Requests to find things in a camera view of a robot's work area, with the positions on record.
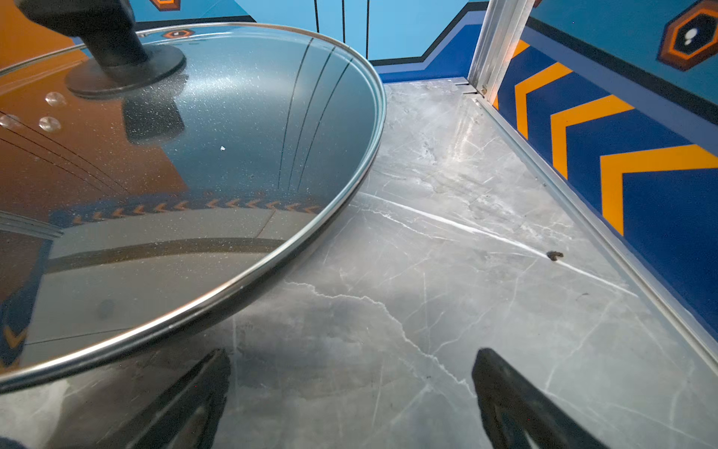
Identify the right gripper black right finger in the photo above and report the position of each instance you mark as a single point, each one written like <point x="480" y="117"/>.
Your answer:
<point x="515" y="414"/>

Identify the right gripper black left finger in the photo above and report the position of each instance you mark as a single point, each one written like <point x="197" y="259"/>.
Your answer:
<point x="186" y="414"/>

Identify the glass lid on black wok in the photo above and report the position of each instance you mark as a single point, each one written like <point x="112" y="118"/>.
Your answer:
<point x="153" y="178"/>

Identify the aluminium corner post right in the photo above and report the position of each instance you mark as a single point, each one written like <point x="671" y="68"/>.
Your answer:
<point x="504" y="23"/>

